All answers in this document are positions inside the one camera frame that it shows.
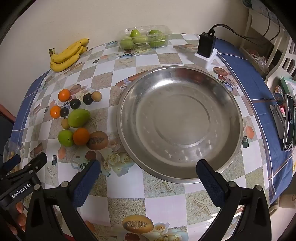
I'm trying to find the black plum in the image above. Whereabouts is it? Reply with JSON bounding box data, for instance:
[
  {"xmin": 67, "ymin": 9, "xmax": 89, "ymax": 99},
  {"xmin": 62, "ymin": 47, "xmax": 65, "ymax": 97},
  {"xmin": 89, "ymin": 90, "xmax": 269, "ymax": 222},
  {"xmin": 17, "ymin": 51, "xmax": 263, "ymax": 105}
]
[
  {"xmin": 70, "ymin": 98, "xmax": 81, "ymax": 110},
  {"xmin": 60, "ymin": 107, "xmax": 69, "ymax": 118},
  {"xmin": 83, "ymin": 93, "xmax": 93, "ymax": 105}
]

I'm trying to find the person left hand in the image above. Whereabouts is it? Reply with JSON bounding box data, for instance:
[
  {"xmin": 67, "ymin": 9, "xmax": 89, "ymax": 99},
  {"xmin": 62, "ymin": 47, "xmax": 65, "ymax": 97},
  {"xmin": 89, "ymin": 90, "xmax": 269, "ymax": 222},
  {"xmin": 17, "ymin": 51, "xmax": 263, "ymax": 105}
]
[{"xmin": 8, "ymin": 202, "xmax": 27, "ymax": 235}]

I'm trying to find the large steel bowl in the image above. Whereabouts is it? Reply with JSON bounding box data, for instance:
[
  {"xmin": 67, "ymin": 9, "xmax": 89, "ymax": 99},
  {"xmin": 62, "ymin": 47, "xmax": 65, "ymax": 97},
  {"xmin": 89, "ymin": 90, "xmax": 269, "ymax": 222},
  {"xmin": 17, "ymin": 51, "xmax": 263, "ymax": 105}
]
[{"xmin": 116, "ymin": 66, "xmax": 243, "ymax": 184}]

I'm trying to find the black adapter cable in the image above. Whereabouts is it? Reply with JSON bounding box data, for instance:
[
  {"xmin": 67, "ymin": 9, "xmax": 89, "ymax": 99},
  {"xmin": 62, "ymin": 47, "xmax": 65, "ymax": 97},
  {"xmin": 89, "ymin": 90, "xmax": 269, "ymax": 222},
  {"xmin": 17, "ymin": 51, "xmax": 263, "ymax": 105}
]
[{"xmin": 209, "ymin": 9, "xmax": 282, "ymax": 45}]

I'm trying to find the round green fruit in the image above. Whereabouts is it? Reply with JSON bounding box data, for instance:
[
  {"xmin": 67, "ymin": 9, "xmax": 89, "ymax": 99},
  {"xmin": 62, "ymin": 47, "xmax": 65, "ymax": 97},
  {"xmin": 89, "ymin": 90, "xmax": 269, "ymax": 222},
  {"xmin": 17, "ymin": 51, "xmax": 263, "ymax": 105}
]
[{"xmin": 58, "ymin": 130, "xmax": 74, "ymax": 147}]

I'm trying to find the large green mango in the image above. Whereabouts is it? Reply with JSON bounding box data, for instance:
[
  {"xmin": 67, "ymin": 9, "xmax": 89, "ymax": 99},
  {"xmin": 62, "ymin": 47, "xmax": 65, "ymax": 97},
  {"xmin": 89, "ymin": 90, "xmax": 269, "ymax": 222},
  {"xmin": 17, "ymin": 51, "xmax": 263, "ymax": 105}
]
[{"xmin": 68, "ymin": 108, "xmax": 90, "ymax": 128}]

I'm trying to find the yellow banana bunch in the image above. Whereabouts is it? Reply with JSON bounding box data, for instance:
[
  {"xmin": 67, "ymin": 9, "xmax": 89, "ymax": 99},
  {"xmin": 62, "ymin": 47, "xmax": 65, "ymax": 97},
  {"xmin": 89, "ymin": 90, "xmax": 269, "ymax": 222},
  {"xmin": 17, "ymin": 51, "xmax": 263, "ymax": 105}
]
[{"xmin": 48, "ymin": 38, "xmax": 89, "ymax": 72}]

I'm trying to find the black power adapter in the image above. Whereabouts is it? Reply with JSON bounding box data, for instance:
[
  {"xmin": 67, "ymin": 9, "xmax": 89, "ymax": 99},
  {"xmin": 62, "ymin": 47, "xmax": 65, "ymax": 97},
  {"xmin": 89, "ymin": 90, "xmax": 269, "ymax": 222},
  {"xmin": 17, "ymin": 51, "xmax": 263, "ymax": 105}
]
[{"xmin": 197, "ymin": 31, "xmax": 216, "ymax": 58}]

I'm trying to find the tan longan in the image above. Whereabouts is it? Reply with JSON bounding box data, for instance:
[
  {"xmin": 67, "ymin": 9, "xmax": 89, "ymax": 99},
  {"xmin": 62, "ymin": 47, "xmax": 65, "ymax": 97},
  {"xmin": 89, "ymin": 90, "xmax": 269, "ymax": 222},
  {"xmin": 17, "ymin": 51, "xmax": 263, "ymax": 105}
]
[
  {"xmin": 91, "ymin": 91, "xmax": 102, "ymax": 102},
  {"xmin": 61, "ymin": 118, "xmax": 70, "ymax": 130}
]

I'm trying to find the plastic bag of kumquats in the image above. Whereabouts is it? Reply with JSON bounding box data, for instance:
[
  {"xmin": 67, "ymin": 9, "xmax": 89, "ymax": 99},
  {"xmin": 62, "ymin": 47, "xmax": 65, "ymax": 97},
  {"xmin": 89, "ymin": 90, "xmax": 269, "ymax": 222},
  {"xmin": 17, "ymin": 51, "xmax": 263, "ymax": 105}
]
[{"xmin": 3, "ymin": 138, "xmax": 22, "ymax": 173}]

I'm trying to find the orange tangerine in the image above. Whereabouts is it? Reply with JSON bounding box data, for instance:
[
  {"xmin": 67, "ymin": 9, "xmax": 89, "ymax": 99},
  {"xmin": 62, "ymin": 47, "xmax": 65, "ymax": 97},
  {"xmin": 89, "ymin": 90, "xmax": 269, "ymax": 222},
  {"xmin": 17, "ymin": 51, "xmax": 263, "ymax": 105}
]
[
  {"xmin": 73, "ymin": 128, "xmax": 90, "ymax": 146},
  {"xmin": 58, "ymin": 89, "xmax": 71, "ymax": 102},
  {"xmin": 50, "ymin": 105, "xmax": 61, "ymax": 118}
]

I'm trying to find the clear plastic fruit box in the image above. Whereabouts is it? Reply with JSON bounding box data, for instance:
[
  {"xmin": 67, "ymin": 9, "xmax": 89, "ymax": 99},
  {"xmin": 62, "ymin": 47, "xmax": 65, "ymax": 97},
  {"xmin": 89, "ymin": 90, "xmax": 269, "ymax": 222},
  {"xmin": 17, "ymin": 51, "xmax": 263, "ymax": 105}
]
[{"xmin": 115, "ymin": 25, "xmax": 171, "ymax": 51}]

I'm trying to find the white plastic chair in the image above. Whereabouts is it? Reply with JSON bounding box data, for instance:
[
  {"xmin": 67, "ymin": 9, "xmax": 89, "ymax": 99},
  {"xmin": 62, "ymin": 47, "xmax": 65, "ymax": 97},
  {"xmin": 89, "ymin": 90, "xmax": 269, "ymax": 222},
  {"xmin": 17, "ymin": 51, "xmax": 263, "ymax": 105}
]
[{"xmin": 239, "ymin": 9, "xmax": 295, "ymax": 91}]

